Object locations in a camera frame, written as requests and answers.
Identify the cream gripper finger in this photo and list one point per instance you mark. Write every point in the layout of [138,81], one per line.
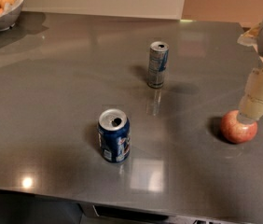
[251,105]
[249,38]

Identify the blue pepsi can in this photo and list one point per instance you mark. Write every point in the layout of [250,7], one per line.
[114,135]

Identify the silver redbull can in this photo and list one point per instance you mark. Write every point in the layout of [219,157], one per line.
[158,57]

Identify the red apple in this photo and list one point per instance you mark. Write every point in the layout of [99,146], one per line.
[237,132]

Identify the orange fruit middle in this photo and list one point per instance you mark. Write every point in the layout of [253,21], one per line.
[6,2]

